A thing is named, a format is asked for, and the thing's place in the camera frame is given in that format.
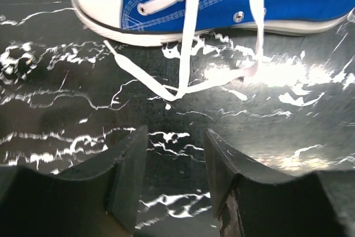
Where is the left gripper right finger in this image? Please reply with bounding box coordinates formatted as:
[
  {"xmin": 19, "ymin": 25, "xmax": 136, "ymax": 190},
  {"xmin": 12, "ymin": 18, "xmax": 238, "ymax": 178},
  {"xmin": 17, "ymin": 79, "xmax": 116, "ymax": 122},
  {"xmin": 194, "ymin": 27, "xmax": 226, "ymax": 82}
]
[{"xmin": 204, "ymin": 129, "xmax": 354, "ymax": 236}]

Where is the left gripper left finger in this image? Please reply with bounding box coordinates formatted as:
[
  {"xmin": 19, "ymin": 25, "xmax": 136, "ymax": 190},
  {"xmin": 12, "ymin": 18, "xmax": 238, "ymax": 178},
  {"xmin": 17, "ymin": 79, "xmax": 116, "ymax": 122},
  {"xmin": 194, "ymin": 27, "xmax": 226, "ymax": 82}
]
[{"xmin": 1, "ymin": 126, "xmax": 149, "ymax": 236}]

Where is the blue canvas sneaker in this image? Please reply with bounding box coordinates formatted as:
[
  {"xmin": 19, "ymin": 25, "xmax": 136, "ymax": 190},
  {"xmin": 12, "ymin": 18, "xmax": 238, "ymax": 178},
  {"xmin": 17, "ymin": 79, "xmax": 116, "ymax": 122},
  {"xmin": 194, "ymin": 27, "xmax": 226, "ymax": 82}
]
[{"xmin": 72, "ymin": 0, "xmax": 354, "ymax": 47}]

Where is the white shoelace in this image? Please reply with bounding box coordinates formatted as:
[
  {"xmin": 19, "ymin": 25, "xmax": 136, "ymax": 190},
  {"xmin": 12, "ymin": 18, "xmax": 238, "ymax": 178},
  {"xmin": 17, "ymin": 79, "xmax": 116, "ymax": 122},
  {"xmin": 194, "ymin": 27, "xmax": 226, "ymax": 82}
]
[{"xmin": 104, "ymin": 0, "xmax": 264, "ymax": 101}]

